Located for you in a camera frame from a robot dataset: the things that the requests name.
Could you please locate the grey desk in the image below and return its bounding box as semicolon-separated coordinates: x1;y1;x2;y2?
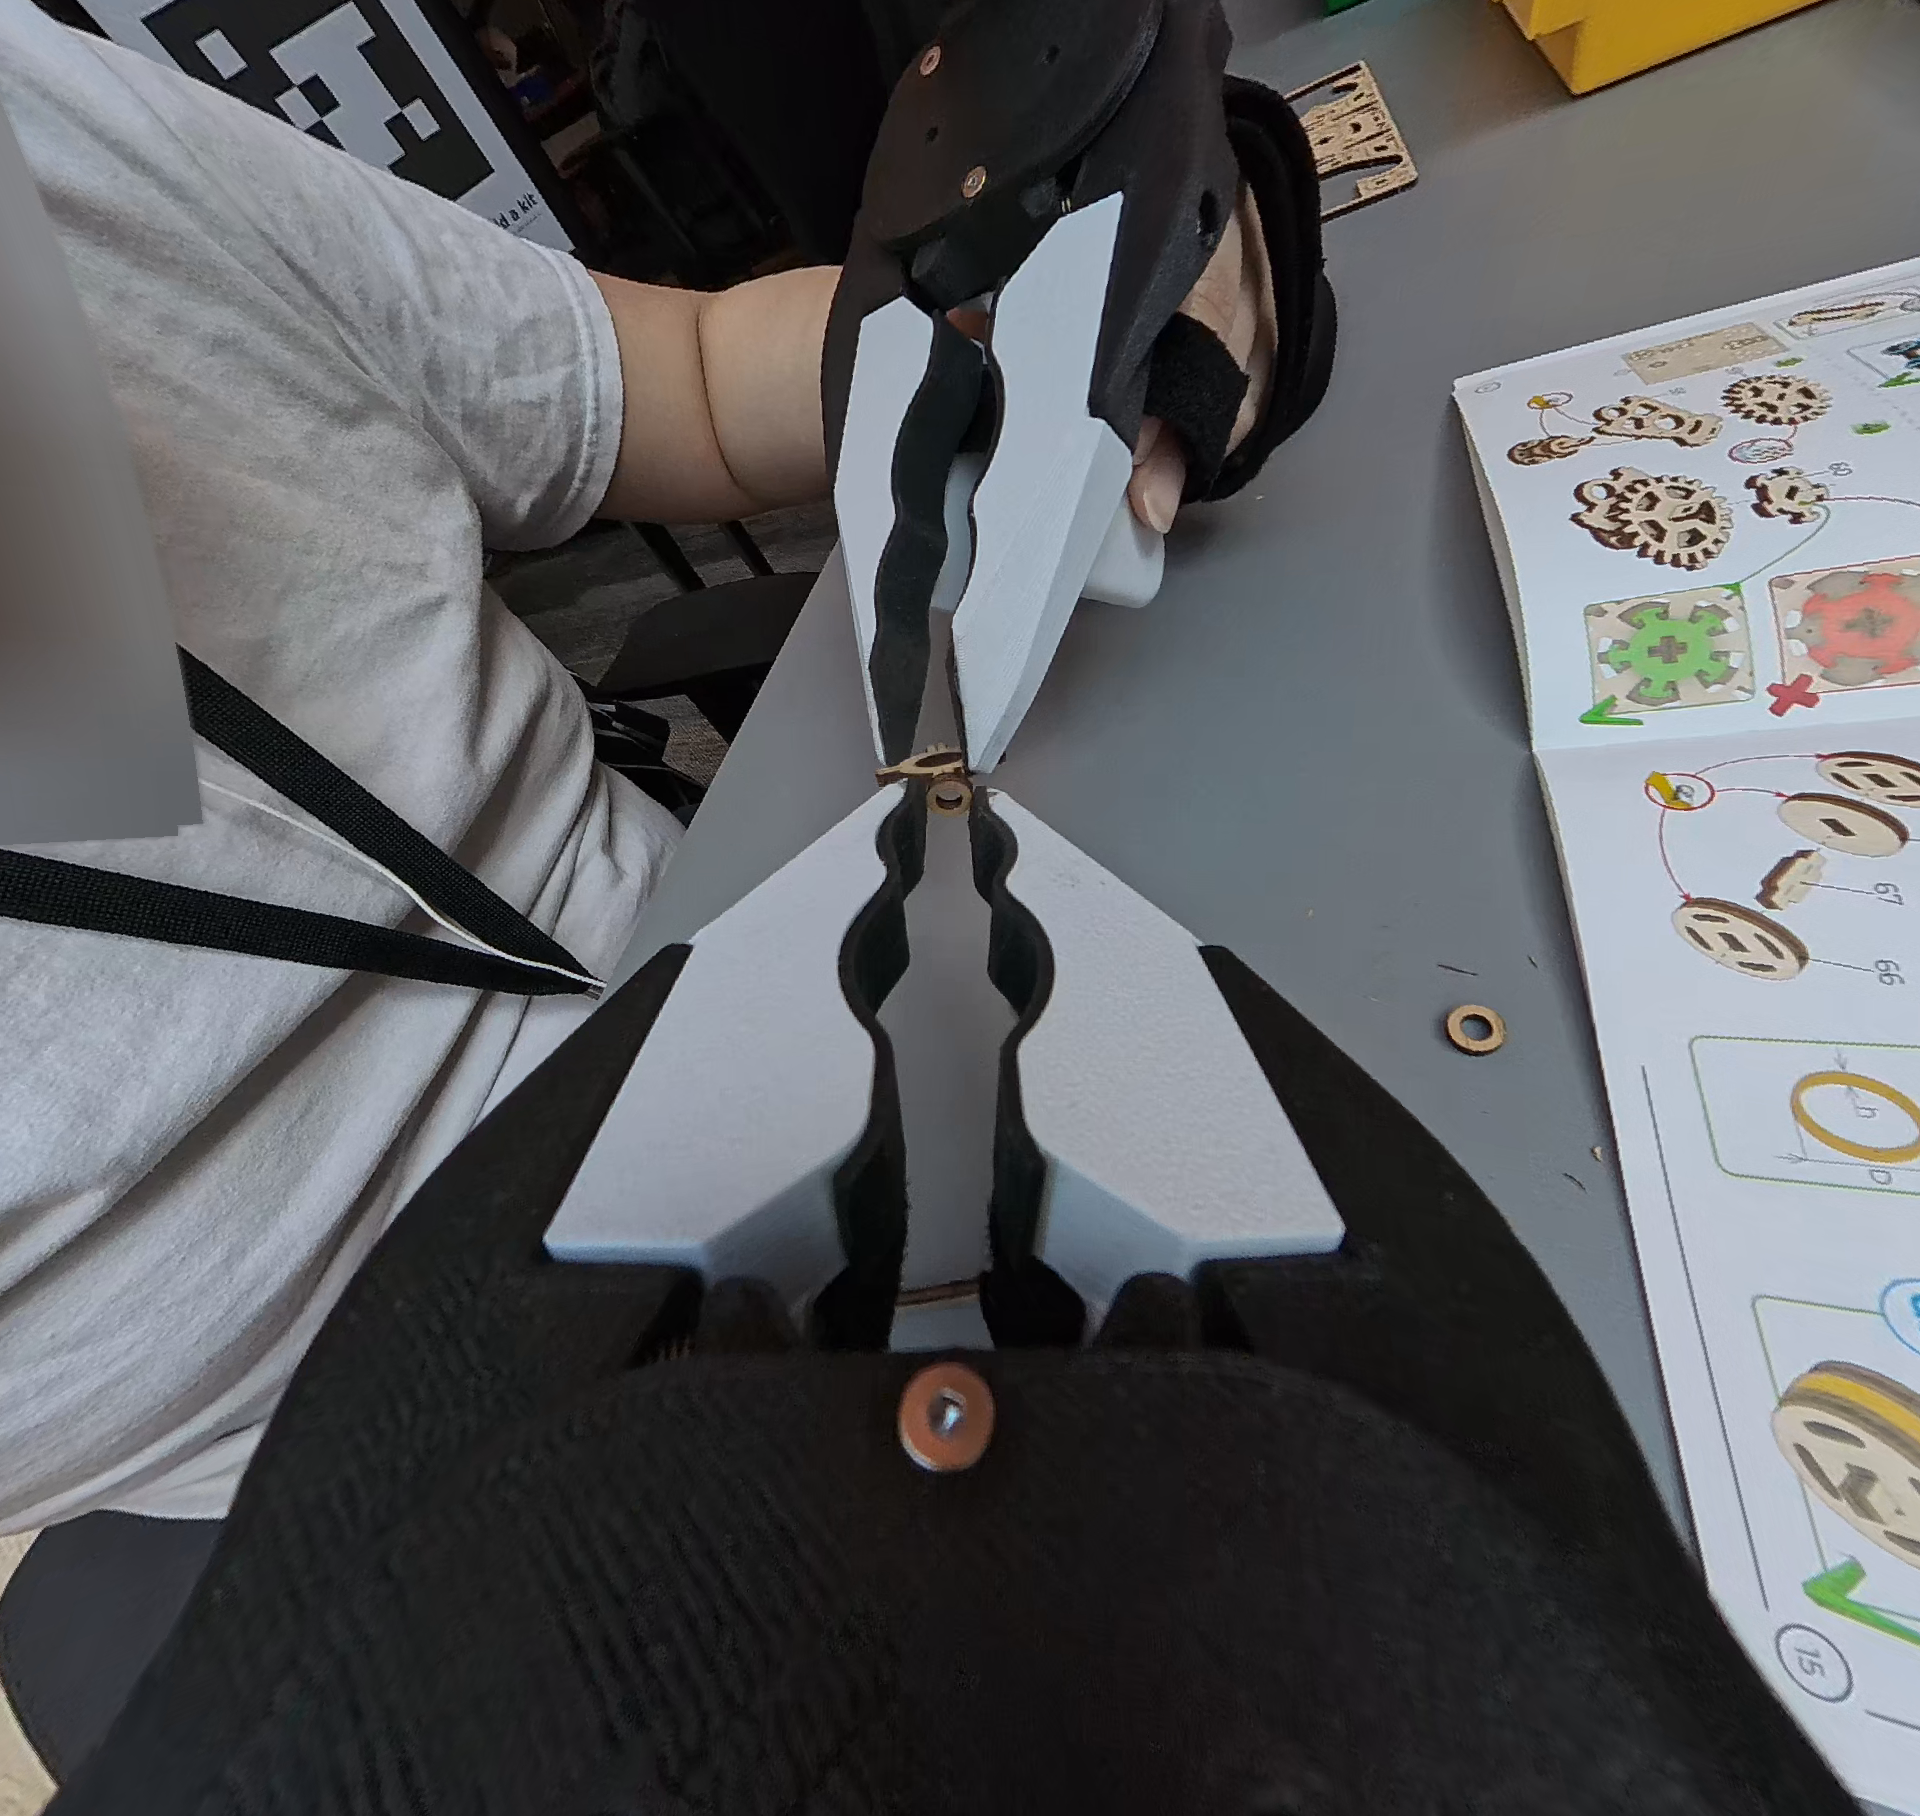
597;0;1920;1599

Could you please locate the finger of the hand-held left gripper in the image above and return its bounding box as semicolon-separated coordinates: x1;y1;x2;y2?
829;300;1003;771
948;190;1146;776

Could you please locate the black strap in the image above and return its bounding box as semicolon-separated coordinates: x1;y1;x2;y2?
0;645;610;1003

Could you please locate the person's white t-shirt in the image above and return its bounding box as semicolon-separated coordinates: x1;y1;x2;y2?
0;0;696;1540

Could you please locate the laser-cut wooden sheet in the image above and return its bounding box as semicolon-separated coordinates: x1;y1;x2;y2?
1282;60;1423;222

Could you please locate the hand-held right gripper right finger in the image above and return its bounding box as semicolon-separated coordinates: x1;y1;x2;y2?
967;780;1349;1349

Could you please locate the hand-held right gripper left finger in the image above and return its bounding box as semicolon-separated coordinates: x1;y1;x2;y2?
544;780;933;1353

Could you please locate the person's left hand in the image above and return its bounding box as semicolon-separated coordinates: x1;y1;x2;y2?
1124;214;1281;536

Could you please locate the black and white marker sign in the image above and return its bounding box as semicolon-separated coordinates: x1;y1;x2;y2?
31;0;582;257

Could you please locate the person's left forearm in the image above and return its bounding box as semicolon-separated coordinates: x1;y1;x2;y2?
588;262;852;523

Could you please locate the illustrated instruction booklet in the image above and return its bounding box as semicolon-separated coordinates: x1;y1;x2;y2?
1452;255;1920;1814

